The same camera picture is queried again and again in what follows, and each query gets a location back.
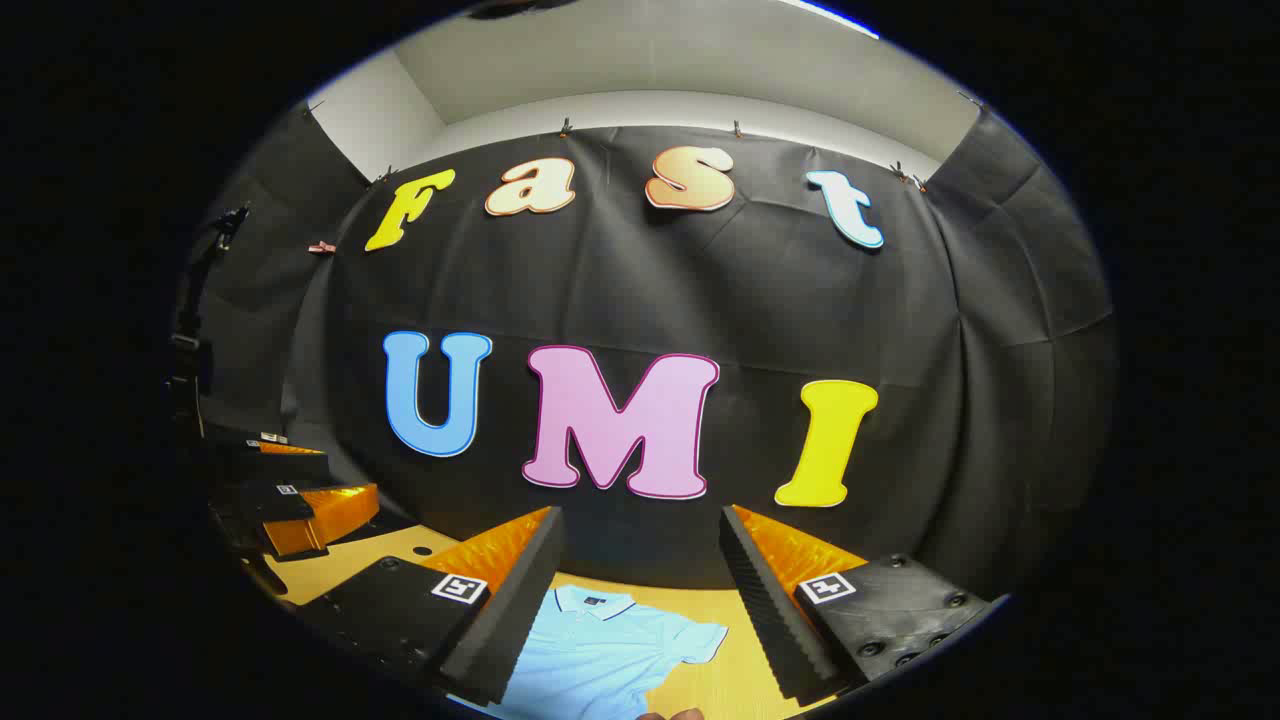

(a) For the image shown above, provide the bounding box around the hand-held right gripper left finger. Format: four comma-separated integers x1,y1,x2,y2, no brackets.
295,505,568,709

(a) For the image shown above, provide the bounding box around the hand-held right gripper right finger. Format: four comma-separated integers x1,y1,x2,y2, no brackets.
718,503,1011,706

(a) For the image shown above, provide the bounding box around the light blue T-shirt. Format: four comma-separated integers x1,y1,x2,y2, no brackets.
455,585,729,720

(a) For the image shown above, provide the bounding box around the black backdrop cloth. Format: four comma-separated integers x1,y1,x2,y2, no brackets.
175,100,1119,601

